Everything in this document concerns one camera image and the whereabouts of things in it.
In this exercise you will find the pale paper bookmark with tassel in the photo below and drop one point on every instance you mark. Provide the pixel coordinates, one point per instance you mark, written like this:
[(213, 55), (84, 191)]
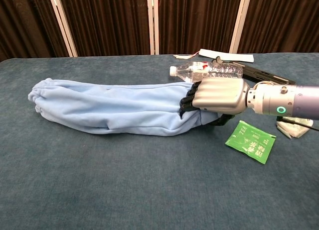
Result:
[(224, 55)]

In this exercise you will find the green white tissue pack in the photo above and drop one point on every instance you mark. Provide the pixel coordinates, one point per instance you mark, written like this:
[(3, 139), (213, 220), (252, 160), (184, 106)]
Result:
[(291, 130)]

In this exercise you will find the green tea sachet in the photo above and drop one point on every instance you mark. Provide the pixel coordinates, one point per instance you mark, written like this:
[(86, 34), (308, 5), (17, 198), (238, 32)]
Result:
[(249, 145)]

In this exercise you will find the light blue sweatpants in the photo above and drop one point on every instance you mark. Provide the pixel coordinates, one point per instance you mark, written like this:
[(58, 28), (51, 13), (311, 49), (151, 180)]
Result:
[(112, 108)]

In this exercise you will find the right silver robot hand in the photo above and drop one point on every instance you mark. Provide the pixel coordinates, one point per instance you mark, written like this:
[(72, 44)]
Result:
[(219, 95)]

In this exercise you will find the black pleated curtain panel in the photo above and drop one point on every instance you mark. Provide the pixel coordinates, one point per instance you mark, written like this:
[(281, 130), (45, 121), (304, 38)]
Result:
[(197, 21), (281, 21), (107, 21), (25, 21)]

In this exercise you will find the clear plastic water bottle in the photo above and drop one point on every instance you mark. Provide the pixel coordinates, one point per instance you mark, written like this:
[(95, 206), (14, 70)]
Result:
[(219, 70)]

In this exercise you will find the white partition frame post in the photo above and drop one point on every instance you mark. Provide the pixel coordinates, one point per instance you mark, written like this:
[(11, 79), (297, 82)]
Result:
[(152, 21), (62, 23), (240, 21)]

